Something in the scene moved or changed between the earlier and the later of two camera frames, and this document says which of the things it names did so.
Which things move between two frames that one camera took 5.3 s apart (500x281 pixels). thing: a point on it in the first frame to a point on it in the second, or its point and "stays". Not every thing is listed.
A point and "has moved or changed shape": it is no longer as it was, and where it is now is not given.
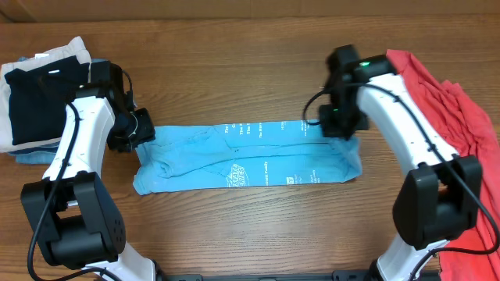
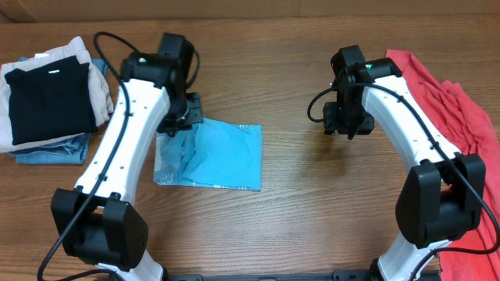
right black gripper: [330, 130] stays
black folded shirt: [38, 98] stays
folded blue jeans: [44, 155] stays
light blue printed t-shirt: [244, 154] has moved or changed shape
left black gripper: [147, 133] to [194, 115]
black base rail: [337, 275] stays
